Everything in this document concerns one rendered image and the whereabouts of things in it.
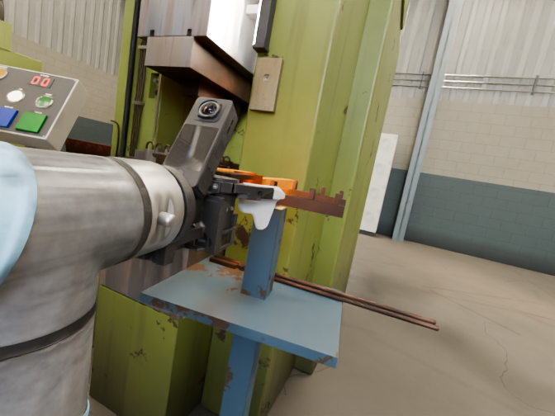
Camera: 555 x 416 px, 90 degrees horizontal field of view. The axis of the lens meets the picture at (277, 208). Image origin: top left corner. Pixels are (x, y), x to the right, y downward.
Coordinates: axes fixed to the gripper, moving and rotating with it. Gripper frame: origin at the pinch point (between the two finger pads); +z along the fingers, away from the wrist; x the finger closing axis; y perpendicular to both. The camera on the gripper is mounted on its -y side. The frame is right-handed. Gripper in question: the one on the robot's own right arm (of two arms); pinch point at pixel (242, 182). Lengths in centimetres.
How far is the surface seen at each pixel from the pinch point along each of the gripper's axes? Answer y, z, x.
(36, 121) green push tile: -4, 34, -92
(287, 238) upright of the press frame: 19, 51, -1
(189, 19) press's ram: -45, 42, -43
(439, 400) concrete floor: 97, 108, 82
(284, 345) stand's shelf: 27.2, 5.4, 10.6
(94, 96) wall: -123, 647, -769
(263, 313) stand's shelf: 26.3, 11.9, 4.3
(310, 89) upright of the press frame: -30, 51, -2
